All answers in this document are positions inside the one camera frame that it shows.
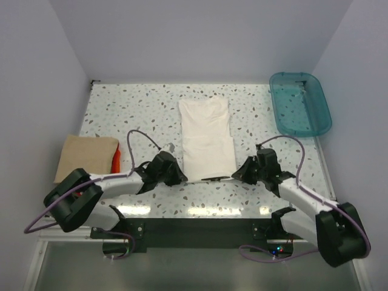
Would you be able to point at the folded orange t shirt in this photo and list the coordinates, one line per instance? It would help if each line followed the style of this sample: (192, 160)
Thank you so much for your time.
(116, 164)

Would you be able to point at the folded beige t shirt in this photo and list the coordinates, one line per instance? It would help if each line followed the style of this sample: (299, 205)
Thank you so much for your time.
(93, 154)

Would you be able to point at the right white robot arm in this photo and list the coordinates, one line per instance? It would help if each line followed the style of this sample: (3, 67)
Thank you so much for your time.
(335, 229)

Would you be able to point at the aluminium frame rail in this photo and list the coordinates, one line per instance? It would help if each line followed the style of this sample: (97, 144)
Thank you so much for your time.
(57, 235)

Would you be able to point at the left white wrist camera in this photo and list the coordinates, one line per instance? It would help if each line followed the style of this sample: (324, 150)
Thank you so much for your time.
(170, 148)

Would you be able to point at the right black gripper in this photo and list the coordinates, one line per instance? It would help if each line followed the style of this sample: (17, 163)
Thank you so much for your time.
(242, 174)

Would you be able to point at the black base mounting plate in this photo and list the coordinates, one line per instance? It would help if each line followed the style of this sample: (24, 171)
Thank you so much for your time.
(137, 235)

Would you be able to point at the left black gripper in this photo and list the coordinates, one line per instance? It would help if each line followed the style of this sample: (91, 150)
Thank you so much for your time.
(178, 175)

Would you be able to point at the teal plastic bin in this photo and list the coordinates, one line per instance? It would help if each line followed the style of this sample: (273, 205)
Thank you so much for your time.
(299, 105)

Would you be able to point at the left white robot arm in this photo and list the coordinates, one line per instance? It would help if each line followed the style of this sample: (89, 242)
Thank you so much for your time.
(75, 201)

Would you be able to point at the white t shirt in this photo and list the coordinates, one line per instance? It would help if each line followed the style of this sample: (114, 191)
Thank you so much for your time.
(207, 145)

